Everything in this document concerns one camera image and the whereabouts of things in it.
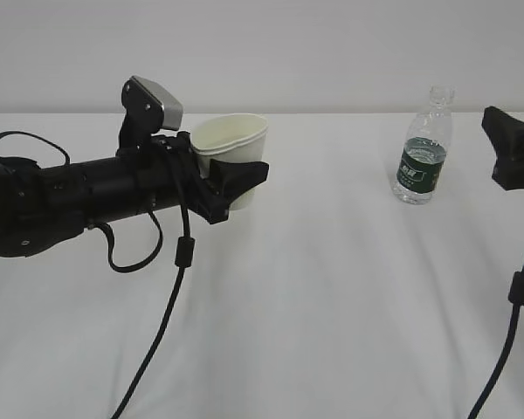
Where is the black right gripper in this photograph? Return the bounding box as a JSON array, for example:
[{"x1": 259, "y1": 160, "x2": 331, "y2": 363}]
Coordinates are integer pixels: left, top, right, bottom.
[{"x1": 481, "y1": 106, "x2": 524, "y2": 191}]

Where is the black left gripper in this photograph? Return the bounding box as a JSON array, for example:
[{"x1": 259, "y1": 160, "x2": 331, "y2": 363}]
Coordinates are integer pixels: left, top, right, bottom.
[{"x1": 116, "y1": 131, "x2": 270, "y2": 224}]

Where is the white paper cup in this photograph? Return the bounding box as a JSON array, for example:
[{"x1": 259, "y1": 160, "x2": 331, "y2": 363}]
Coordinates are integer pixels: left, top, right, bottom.
[{"x1": 190, "y1": 113, "x2": 270, "y2": 212}]

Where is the clear water bottle green label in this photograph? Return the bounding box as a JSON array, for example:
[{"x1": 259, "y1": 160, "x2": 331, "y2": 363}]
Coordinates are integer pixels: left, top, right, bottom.
[{"x1": 391, "y1": 85, "x2": 455, "y2": 205}]

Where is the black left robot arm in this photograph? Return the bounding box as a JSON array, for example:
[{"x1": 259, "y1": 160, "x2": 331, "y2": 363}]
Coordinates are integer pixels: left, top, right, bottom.
[{"x1": 0, "y1": 132, "x2": 269, "y2": 258}]

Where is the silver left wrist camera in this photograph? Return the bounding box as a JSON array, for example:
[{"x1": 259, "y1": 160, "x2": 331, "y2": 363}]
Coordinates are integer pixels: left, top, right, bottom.
[{"x1": 121, "y1": 75, "x2": 184, "y2": 134}]

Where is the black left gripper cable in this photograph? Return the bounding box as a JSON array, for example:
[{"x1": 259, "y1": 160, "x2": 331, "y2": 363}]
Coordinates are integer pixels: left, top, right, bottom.
[{"x1": 0, "y1": 130, "x2": 196, "y2": 419}]

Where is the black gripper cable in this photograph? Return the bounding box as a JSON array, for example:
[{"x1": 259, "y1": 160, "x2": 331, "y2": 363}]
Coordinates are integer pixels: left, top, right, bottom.
[
  {"x1": 466, "y1": 224, "x2": 524, "y2": 419},
  {"x1": 0, "y1": 130, "x2": 196, "y2": 419}
]

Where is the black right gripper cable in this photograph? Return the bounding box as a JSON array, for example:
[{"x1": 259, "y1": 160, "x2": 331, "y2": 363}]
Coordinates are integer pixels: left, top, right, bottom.
[{"x1": 466, "y1": 224, "x2": 524, "y2": 419}]

